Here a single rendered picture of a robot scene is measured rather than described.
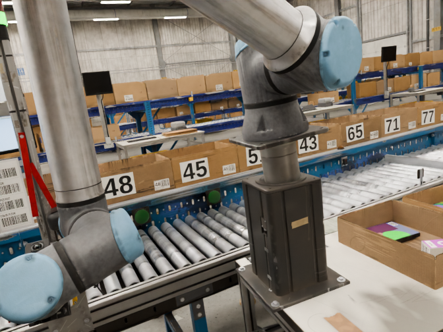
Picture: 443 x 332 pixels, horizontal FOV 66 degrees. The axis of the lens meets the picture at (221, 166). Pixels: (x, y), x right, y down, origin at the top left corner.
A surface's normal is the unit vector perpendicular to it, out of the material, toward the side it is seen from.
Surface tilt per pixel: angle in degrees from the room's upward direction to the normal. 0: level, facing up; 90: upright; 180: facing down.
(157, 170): 90
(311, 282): 90
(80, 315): 90
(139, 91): 88
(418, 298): 0
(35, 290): 62
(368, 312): 0
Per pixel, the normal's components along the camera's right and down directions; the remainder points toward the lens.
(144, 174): 0.44, 0.14
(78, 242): 0.00, -0.74
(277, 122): -0.09, -0.09
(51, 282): 0.25, -0.33
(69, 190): 0.03, 0.19
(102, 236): 0.17, -0.57
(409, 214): -0.91, 0.19
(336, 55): 0.62, 0.12
